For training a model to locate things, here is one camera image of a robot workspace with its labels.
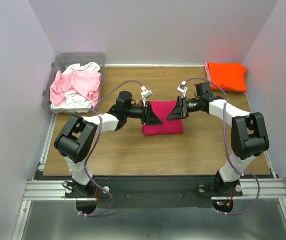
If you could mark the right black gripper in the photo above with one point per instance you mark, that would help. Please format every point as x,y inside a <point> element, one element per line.
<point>180,111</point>

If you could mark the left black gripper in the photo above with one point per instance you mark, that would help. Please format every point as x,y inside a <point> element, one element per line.
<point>149,118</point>

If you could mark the magenta t shirt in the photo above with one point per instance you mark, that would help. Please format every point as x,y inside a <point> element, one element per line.
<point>169,127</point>

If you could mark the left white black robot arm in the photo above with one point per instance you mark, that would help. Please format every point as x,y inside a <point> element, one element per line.
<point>79,137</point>

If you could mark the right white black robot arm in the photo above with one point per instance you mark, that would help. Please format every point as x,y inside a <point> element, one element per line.
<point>249,138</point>

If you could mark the folded pink t shirt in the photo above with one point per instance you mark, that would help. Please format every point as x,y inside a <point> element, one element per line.
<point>208,74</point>

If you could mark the folded orange t shirt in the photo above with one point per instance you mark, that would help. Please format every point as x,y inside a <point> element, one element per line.
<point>230,77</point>

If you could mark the white t shirt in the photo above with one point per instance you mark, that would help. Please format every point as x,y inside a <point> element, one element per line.
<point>72,99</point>

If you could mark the clear plastic bin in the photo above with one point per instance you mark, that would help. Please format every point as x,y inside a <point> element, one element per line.
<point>61,63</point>

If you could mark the small circuit board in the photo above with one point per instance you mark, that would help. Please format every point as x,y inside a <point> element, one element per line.
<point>224,205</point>

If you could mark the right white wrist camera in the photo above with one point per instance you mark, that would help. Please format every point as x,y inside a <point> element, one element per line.
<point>182,88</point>

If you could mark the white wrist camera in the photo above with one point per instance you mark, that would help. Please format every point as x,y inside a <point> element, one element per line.
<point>145,94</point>
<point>182,88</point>

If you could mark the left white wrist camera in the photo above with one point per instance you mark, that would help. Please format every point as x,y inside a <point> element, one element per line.
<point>145,94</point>

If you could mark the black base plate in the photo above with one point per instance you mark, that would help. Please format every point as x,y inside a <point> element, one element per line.
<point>144,192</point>

